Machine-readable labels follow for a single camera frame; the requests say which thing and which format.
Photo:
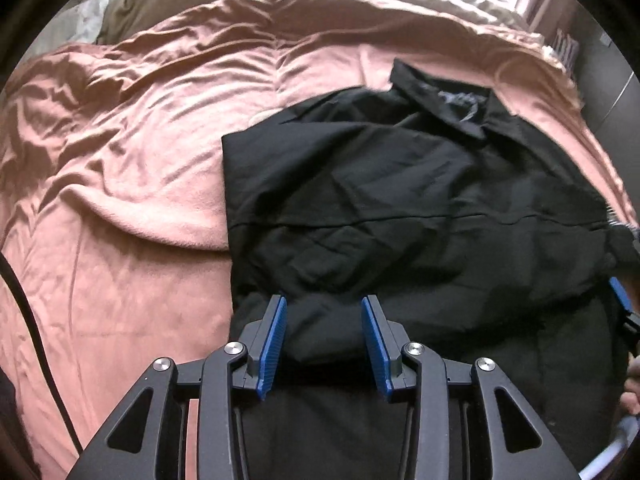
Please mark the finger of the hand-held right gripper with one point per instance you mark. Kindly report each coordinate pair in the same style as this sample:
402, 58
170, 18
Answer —
620, 295

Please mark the black shirt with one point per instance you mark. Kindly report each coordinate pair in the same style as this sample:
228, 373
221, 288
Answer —
400, 200

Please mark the person's right hand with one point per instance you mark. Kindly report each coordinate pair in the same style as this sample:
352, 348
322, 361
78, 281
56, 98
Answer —
631, 385

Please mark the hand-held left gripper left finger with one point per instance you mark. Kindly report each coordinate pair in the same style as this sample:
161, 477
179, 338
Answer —
272, 345

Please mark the pink blanket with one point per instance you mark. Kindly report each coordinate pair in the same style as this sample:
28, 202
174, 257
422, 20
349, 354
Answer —
125, 160

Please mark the olive pillow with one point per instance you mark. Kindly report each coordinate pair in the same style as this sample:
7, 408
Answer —
160, 5

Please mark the white cloth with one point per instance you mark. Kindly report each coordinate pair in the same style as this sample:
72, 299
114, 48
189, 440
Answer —
85, 15

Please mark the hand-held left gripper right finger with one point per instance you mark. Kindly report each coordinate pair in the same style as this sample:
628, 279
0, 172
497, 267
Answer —
377, 345

